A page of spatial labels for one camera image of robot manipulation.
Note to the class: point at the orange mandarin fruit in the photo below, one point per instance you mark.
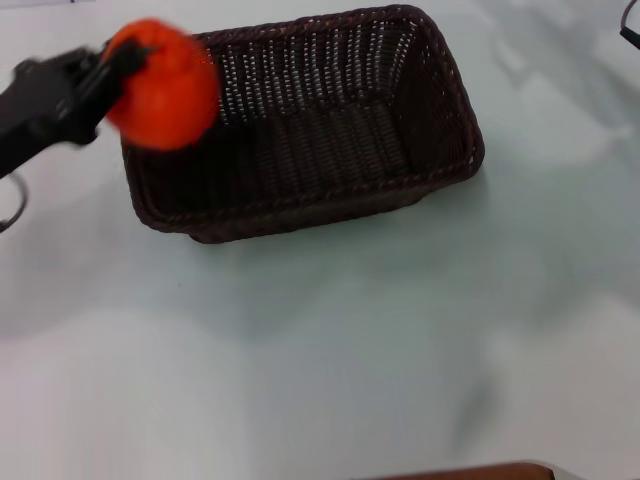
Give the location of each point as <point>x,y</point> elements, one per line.
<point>165,90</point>

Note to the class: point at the dark brown woven basket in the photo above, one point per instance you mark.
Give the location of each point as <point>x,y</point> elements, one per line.
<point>325,150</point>

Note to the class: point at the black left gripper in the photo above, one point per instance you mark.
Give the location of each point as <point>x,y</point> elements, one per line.
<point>40,110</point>

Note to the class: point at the brown wooden edge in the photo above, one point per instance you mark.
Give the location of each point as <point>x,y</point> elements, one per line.
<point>475,472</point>

